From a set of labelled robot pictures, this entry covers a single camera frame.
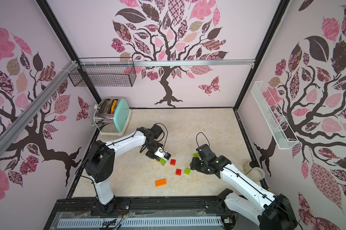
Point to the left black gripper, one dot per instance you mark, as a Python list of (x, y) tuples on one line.
[(151, 155)]

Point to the aluminium frame bar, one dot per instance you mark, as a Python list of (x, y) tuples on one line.
[(221, 62), (9, 136)]

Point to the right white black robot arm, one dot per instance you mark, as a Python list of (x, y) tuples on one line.
[(265, 209)]

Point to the white wire shelf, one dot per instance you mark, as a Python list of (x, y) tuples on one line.
[(267, 100)]

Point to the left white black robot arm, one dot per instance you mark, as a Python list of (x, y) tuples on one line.
[(99, 164)]

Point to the clear plastic measuring cup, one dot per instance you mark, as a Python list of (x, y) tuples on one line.
[(253, 172)]

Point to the aluminium frame bar back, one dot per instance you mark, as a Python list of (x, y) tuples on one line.
[(221, 62)]

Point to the black wire basket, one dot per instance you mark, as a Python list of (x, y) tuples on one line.
[(117, 72)]

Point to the red lego brick lower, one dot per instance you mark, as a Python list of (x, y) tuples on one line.
[(178, 172)]

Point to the orange long lego brick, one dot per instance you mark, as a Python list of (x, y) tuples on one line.
[(160, 182)]

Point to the white slotted cable duct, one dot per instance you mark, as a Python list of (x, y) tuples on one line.
[(144, 223)]

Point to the aluminium frame bar left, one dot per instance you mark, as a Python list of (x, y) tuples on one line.
[(9, 136)]

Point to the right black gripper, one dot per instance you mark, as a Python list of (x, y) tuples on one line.
[(198, 162)]

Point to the long green lego brick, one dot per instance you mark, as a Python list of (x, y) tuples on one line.
[(162, 161)]

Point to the red lego brick upper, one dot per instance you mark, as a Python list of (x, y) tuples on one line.
[(173, 162)]

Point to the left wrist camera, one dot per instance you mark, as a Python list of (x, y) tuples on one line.
[(161, 153)]

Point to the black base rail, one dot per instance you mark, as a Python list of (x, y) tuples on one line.
[(139, 207)]

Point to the red lego brick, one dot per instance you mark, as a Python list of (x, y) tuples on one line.
[(173, 162), (178, 172)]

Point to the mint green toaster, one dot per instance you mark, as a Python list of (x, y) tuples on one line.
[(112, 116)]

